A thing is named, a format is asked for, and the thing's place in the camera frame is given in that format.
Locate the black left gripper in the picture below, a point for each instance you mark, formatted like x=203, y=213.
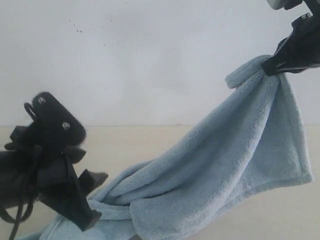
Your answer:
x=33, y=171

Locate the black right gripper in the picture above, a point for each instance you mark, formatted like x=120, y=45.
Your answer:
x=301, y=50

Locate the light blue terry towel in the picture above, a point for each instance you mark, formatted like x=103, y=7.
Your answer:
x=254, y=141

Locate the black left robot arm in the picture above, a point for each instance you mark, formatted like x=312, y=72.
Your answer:
x=38, y=165

